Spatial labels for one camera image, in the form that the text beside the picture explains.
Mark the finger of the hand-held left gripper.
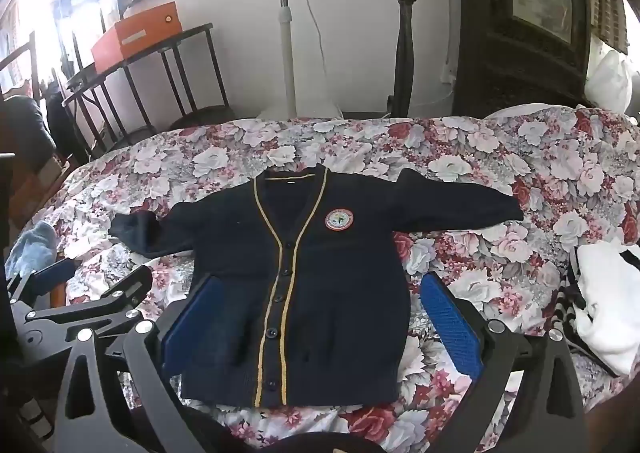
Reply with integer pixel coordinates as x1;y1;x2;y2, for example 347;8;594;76
22;264;153;330
7;257;78;305

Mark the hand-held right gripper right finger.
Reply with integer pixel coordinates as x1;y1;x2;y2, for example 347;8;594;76
419;272;588;453

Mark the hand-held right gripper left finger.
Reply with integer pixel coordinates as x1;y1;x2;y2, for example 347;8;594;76
52;275;236;453

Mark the navy knit cardigan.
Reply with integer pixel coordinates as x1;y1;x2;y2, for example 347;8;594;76
107;164;525;409

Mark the light blue cloth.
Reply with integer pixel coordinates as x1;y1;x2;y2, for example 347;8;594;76
5;222;58;279

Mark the wooden chair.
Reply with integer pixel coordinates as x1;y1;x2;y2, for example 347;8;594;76
0;30;66;214

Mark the floral bed sheet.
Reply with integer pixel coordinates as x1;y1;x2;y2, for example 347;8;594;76
10;105;640;453

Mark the white garment with black stripes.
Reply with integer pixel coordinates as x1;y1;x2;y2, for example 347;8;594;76
565;238;640;379

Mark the orange box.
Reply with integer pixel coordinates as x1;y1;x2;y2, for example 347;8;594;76
91;1;182;74

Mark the dark carved wooden headboard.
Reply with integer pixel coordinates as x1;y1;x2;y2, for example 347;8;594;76
452;0;628;118

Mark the black metal table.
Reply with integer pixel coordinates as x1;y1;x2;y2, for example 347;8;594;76
61;23;236;154

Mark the dark wooden bedpost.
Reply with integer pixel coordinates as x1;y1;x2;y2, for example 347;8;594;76
389;0;421;118

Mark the white pillow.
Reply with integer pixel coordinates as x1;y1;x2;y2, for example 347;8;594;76
585;49;636;114

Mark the white stand pole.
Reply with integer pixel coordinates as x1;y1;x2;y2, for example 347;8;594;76
260;0;343;121

